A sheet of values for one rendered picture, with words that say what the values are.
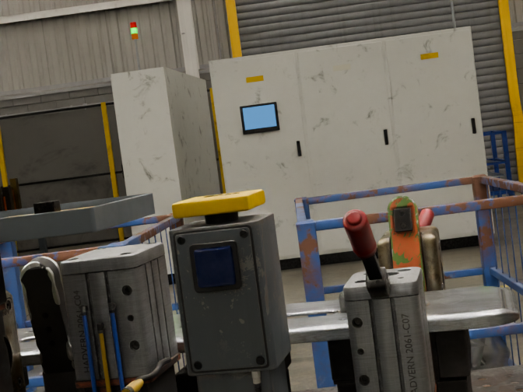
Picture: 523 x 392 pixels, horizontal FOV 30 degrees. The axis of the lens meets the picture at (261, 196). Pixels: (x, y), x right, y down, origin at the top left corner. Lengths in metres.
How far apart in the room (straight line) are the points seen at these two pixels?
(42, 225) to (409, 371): 0.35
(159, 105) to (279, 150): 1.17
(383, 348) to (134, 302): 0.23
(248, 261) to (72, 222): 0.13
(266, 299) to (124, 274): 0.23
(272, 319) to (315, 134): 8.25
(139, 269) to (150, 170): 8.13
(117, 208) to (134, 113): 8.33
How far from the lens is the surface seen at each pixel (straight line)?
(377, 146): 8.99
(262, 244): 0.73
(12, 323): 1.07
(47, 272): 1.01
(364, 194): 4.07
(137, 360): 0.93
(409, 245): 1.20
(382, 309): 0.87
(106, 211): 0.74
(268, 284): 0.73
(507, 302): 1.07
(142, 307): 0.92
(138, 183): 9.09
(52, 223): 0.73
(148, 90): 9.06
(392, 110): 9.02
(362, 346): 0.88
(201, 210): 0.73
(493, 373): 1.96
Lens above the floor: 1.20
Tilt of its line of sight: 3 degrees down
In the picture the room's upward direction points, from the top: 7 degrees counter-clockwise
